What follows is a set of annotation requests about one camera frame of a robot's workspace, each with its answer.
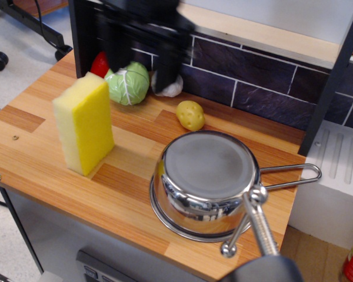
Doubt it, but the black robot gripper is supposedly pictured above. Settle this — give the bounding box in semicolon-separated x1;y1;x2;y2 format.
97;1;195;93

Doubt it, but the yellow sponge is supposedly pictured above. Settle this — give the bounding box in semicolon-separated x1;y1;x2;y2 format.
52;72;115;176

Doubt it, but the stainless steel pot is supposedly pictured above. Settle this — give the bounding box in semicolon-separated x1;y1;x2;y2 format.
149;130;322;243

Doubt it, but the green toy cabbage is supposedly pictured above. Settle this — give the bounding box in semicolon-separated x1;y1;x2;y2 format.
104;61;150;106

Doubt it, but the red toy pepper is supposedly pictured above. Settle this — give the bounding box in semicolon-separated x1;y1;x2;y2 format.
90;51;109;78

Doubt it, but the white toy garlic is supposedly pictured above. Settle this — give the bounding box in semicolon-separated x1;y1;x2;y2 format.
151;71;184;98

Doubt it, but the yellow toy potato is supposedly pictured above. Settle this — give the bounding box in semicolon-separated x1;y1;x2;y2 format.
176;100;205;131

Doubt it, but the black stand base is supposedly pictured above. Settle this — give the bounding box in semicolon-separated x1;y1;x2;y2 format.
0;1;72;61

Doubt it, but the light wooden shelf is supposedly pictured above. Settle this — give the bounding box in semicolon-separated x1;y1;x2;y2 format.
178;2;341;69

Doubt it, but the metal clamp screw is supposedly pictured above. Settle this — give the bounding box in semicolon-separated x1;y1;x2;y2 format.
220;186;279;258

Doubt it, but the grey oven control panel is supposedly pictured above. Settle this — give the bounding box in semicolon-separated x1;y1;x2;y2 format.
76;250;135;282

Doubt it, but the white toy sink drainer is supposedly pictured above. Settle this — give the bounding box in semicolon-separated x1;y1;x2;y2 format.
289;121;353;249

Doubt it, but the black clamp body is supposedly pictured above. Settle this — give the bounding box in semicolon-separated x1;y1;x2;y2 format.
219;256;304;281

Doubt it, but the black shelf post left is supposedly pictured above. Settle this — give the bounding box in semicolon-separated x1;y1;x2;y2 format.
68;0;102;78

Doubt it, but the black shelf post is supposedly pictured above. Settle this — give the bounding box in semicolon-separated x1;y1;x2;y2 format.
298;20;353;156
68;0;102;78

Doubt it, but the black shelf post right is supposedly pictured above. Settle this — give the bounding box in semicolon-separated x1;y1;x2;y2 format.
298;20;353;156

